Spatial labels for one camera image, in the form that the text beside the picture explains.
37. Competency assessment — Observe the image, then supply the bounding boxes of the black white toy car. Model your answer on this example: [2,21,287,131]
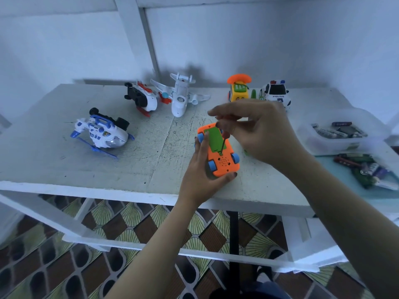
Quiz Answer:
[262,80,292,110]

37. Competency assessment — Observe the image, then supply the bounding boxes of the red screwdriver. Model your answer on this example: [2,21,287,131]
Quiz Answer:
[217,115,233,154]

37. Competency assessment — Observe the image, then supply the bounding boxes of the pile of batteries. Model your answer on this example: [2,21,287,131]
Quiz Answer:
[333,154,399,191]

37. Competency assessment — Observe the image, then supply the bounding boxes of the person's dark trousers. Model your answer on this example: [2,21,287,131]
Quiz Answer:
[231,283,294,299]

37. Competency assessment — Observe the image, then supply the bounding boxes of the teal container lid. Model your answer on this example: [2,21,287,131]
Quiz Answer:
[315,152,399,200]

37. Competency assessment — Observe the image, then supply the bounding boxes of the red white toy vehicle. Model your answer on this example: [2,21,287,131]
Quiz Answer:
[124,81,158,117]

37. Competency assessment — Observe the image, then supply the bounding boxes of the person's right hand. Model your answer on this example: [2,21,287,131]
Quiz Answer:
[207,99,306,169]

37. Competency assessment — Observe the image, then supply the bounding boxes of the green battery cover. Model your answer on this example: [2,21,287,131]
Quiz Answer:
[206,125,225,153]

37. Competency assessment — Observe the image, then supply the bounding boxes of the person's left forearm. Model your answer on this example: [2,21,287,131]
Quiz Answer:
[106,196,209,299]

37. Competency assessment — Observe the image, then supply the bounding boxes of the clear plastic container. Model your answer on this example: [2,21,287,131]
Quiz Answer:
[296,108,392,156]

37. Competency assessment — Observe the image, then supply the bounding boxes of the person's right forearm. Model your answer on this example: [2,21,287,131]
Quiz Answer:
[288,151,399,299]

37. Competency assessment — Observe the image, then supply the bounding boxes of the green orange toy car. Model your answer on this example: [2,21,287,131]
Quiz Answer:
[196,123,241,179]

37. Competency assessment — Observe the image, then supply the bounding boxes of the person's left hand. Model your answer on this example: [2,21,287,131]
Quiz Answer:
[177,137,239,208]

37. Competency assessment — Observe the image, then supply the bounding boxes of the yellow orange toy car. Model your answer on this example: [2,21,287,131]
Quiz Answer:
[227,74,253,103]

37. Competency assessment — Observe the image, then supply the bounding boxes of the white toy airplane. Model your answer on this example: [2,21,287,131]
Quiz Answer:
[150,73,212,118]

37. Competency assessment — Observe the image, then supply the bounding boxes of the heap of mixed batteries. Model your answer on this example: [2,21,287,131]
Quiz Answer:
[312,121,369,140]

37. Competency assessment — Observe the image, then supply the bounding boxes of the white blue toy vehicle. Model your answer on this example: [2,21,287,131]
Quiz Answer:
[70,108,135,159]

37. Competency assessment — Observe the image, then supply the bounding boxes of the dark green toy helicopter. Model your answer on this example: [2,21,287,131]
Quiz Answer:
[249,88,268,102]

